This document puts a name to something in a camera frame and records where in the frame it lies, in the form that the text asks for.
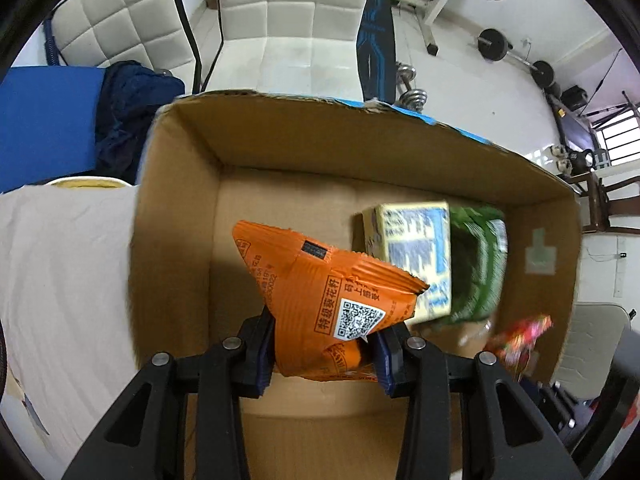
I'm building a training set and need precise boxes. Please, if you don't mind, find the red snack bag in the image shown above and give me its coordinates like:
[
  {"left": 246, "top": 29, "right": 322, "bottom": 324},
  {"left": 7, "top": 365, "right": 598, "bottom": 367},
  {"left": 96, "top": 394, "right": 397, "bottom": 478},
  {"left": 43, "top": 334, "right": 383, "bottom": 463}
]
[{"left": 484, "top": 314, "right": 553, "bottom": 380}]

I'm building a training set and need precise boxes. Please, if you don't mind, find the green snack bag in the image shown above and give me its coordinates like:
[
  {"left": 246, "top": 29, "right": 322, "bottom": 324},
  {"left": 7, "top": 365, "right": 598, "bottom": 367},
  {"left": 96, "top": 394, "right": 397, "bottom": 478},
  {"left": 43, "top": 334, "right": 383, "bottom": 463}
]
[{"left": 432, "top": 206, "right": 508, "bottom": 326}]

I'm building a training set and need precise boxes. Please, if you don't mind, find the orange snack bag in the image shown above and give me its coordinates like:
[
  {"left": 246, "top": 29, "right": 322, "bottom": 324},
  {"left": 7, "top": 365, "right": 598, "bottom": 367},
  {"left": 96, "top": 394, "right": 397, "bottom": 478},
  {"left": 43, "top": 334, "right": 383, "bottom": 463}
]
[{"left": 232, "top": 220, "right": 428, "bottom": 382}]

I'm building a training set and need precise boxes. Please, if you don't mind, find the grey plastic chair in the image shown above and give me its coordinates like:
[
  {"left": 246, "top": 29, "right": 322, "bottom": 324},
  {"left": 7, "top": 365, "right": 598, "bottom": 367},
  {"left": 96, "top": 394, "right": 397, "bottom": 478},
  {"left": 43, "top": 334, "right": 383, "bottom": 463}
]
[{"left": 552, "top": 302, "right": 631, "bottom": 400}]

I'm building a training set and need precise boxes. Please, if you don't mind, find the grey table cloth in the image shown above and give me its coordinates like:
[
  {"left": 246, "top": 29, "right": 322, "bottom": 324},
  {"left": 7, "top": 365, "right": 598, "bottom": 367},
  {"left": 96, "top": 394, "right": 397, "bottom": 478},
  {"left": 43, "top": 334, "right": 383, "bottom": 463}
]
[{"left": 1, "top": 185, "right": 138, "bottom": 479}]

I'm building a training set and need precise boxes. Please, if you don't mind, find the brown wooden chair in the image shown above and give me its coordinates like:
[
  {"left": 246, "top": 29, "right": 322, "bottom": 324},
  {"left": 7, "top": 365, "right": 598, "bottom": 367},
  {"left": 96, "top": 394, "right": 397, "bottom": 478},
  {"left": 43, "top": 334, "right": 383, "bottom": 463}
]
[{"left": 564, "top": 170, "right": 640, "bottom": 236}]

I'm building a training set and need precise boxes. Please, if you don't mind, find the open cardboard box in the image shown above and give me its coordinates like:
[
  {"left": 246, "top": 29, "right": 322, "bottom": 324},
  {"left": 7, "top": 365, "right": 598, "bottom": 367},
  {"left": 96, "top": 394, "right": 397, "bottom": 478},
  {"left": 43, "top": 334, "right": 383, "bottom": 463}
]
[{"left": 129, "top": 91, "right": 582, "bottom": 479}]

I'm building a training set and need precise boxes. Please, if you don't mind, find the blue mat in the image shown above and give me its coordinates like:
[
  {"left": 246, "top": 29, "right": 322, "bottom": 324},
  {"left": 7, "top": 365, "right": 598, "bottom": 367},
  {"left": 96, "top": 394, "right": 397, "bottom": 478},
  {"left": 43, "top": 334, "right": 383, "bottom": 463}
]
[{"left": 0, "top": 66, "right": 104, "bottom": 192}]

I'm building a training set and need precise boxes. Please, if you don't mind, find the dark navy cloth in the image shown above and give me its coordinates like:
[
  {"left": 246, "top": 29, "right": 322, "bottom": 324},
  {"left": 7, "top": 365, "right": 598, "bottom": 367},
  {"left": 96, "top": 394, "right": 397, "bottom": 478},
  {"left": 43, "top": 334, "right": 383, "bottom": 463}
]
[{"left": 94, "top": 61, "right": 186, "bottom": 184}]

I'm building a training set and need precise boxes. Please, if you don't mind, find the black barbell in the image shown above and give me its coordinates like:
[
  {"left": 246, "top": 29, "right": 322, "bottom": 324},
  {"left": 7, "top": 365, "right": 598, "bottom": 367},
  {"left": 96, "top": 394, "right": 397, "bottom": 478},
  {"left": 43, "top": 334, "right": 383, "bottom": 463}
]
[{"left": 476, "top": 28, "right": 555, "bottom": 90}]

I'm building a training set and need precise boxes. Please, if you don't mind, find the black blue weight bench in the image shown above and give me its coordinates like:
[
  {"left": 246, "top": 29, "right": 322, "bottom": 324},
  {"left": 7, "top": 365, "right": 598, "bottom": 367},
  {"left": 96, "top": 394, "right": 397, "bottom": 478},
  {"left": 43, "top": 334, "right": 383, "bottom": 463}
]
[{"left": 356, "top": 0, "right": 396, "bottom": 104}]

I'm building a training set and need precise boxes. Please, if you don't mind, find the white quilted chair left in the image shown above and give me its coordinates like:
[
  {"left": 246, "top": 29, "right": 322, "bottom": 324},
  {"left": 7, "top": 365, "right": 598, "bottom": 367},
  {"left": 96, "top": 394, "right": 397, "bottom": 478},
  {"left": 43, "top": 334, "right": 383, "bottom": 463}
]
[{"left": 44, "top": 0, "right": 202, "bottom": 93}]

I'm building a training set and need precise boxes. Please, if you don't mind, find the white quilted chair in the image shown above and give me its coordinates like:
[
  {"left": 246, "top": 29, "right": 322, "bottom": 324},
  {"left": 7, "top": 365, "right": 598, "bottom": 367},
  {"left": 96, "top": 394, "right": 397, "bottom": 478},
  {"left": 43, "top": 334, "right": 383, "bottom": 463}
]
[
  {"left": 44, "top": 0, "right": 202, "bottom": 93},
  {"left": 206, "top": 0, "right": 367, "bottom": 102}
]

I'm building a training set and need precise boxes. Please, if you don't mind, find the white quilted chair right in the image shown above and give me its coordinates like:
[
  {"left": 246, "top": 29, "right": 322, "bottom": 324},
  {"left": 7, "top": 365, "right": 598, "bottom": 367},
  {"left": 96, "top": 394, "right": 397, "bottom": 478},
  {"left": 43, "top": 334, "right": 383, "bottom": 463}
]
[{"left": 206, "top": 0, "right": 367, "bottom": 102}]

